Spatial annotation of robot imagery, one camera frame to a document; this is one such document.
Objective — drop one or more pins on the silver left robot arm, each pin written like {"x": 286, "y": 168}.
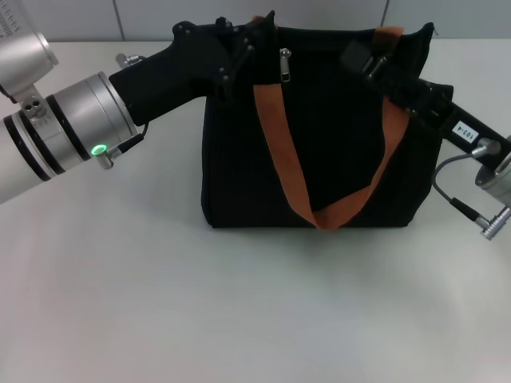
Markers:
{"x": 60, "y": 131}

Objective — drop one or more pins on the silver zipper pull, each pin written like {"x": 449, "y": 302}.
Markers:
{"x": 286, "y": 69}

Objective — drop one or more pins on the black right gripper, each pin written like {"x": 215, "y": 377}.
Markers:
{"x": 447, "y": 119}

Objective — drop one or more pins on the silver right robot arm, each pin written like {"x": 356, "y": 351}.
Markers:
{"x": 497, "y": 179}

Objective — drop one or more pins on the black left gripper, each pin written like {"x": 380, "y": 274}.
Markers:
{"x": 171, "y": 76}

